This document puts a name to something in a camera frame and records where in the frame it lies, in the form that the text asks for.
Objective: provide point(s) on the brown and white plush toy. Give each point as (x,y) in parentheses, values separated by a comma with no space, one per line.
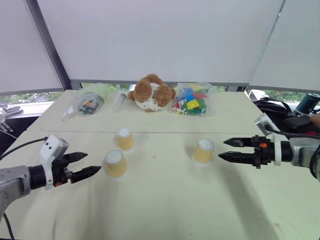
(151,93)

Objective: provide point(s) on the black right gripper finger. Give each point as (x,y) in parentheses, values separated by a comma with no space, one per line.
(237,142)
(236,157)

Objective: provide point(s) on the clear bag of dark parts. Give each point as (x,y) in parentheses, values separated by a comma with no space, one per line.
(86,103)

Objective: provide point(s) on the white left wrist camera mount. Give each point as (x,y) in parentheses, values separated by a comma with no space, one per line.
(51,150)

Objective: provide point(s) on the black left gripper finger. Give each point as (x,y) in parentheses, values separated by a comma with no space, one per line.
(85,173)
(76,157)

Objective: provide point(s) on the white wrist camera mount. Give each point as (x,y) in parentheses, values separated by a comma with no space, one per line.
(268,130)
(51,150)

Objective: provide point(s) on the bag of colourful building blocks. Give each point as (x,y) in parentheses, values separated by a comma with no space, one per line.
(192,100)

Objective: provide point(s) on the clear plastic syringe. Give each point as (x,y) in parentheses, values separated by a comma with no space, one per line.
(119,101)

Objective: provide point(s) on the black bag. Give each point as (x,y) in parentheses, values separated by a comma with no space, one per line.
(277,107)

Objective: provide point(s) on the yellow paper cup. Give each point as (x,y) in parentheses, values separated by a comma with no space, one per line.
(115,164)
(125,139)
(203,152)

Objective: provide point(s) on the teal cylindrical bottle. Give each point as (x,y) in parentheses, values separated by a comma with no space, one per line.
(308,103)

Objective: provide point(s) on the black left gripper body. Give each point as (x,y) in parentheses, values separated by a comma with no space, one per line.
(60,171)

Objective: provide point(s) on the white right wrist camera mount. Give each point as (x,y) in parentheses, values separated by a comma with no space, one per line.
(268,130)

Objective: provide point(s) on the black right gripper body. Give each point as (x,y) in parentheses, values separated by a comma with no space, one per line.
(261,152)

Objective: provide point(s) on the light green cloth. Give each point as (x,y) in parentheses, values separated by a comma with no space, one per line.
(96,88)

